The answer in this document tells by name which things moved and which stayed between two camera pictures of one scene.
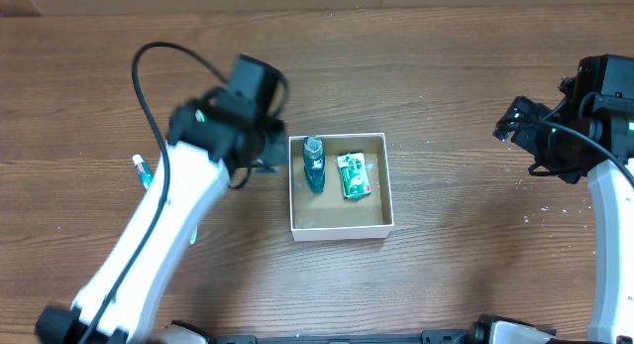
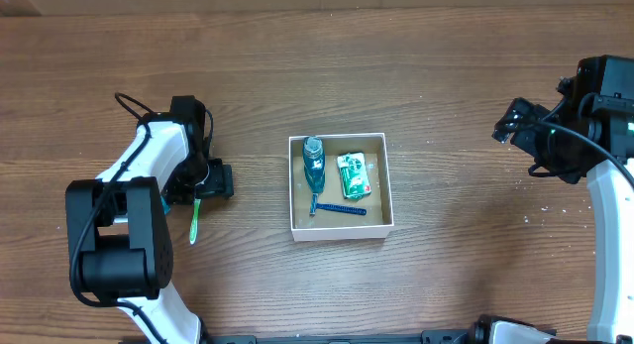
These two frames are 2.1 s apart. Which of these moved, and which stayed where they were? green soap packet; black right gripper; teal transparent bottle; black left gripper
Moved: black left gripper
Stayed: teal transparent bottle; black right gripper; green soap packet
